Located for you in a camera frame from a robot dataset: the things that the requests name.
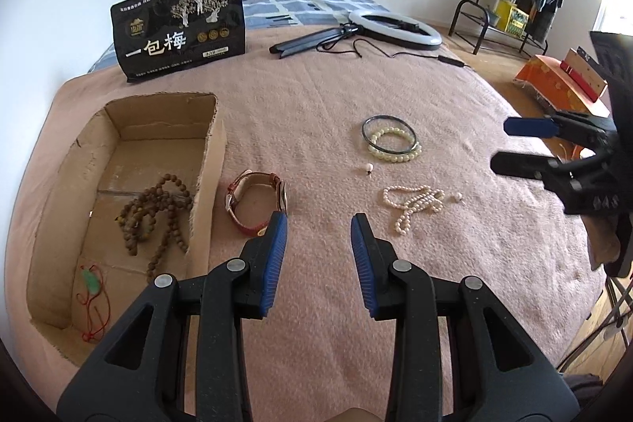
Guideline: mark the cardboard box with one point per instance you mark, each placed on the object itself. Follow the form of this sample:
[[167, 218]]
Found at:
[[207, 184]]

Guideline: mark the black snack bag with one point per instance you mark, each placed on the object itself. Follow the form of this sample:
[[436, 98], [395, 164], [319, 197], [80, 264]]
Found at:
[[173, 41]]

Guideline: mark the yellow crate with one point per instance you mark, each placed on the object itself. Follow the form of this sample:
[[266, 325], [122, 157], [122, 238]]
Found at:
[[512, 19]]

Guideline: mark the blue checked bed sheet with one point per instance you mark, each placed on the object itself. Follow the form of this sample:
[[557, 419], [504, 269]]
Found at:
[[296, 2]]

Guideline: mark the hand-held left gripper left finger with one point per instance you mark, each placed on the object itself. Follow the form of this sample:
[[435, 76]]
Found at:
[[277, 249]]

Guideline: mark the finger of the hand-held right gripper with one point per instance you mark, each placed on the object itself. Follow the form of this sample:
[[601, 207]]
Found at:
[[519, 164], [526, 126]]

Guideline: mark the black tripod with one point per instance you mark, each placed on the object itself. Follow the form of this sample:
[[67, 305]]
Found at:
[[615, 303]]

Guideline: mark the orange patterned box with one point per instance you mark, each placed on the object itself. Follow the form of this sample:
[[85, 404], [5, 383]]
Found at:
[[549, 81]]

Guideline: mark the red and wooden box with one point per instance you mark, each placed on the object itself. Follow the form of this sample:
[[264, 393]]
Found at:
[[586, 73]]

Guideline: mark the dark glass bangle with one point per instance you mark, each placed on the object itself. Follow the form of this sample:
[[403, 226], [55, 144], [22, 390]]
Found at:
[[368, 123]]

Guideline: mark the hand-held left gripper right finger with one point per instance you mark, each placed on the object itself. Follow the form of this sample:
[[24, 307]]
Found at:
[[363, 264]]

